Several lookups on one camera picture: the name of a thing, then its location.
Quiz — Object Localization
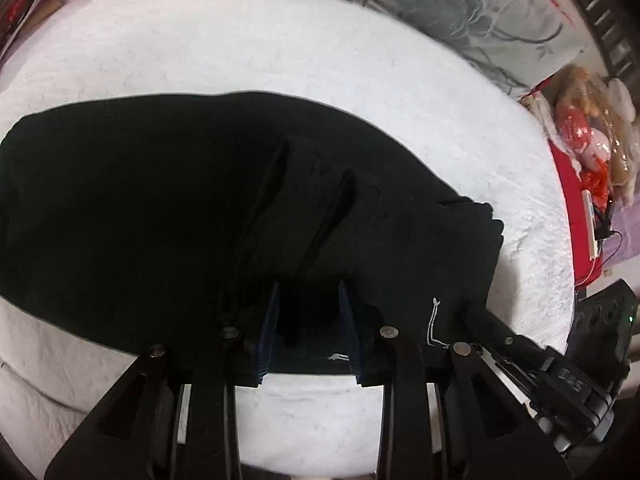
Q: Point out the purple cloth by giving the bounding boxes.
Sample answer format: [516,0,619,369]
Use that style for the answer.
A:
[597,200,640,291]

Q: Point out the doll in clear plastic bag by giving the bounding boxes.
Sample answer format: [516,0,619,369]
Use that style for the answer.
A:
[520,64,640,207]

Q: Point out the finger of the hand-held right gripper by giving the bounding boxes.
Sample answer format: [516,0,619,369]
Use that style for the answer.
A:
[462,309,551,368]

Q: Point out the red bed sheet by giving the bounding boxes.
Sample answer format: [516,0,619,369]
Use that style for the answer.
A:
[547,137,593,288]

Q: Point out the black cable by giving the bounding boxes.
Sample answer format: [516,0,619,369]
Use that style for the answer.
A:
[575,200,626,288]

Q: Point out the grey floral pillow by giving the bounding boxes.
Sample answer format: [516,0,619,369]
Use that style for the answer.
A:
[224,0,590,100]

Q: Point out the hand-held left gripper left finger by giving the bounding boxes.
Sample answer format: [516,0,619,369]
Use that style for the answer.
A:
[45,282,281,480]

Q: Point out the white textured bed blanket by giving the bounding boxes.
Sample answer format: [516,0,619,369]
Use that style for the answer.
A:
[0,0,576,476]

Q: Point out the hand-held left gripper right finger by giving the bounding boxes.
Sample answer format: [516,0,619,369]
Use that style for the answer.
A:
[338,280,572,480]

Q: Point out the black pants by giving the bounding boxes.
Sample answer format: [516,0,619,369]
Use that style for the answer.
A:
[0,91,507,377]

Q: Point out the white power strip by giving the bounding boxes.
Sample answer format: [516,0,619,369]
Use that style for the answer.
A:
[582,189,602,261]

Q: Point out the window with metal bars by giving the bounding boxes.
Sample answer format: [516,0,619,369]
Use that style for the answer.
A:
[555,0,640,83]

